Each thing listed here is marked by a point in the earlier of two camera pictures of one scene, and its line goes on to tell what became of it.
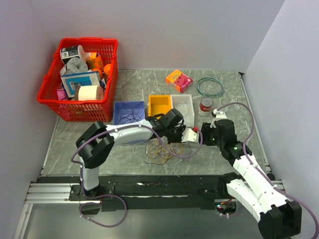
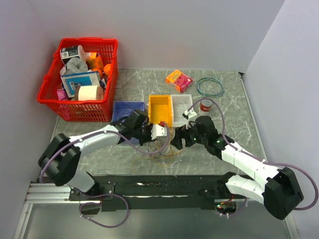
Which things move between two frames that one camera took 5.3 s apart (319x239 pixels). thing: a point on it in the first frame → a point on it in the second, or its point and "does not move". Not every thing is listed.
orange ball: (107, 68) does not move
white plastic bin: (183, 103) does not move
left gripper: (179, 139) → (149, 138)
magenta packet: (61, 94) does not move
